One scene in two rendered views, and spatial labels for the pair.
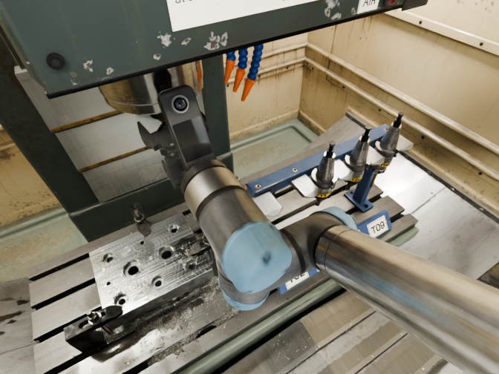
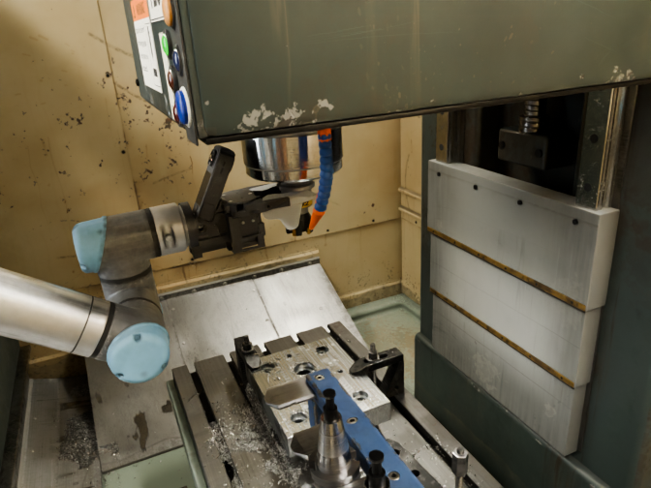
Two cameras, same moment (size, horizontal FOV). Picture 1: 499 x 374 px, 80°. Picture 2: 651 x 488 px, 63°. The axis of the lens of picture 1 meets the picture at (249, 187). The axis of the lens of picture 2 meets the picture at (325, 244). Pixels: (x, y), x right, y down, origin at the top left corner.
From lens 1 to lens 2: 0.90 m
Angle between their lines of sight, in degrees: 78
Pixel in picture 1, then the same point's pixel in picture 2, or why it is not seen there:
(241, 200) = (131, 217)
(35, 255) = (411, 359)
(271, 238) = (86, 227)
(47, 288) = (314, 337)
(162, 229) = (358, 385)
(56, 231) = not seen: hidden behind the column
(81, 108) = (452, 224)
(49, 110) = (433, 207)
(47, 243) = not seen: hidden behind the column
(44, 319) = (281, 344)
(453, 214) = not seen: outside the picture
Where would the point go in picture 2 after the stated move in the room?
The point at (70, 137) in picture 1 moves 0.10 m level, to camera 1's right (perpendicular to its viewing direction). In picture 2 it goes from (437, 247) to (442, 264)
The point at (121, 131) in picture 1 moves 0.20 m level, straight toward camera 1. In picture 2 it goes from (474, 282) to (396, 302)
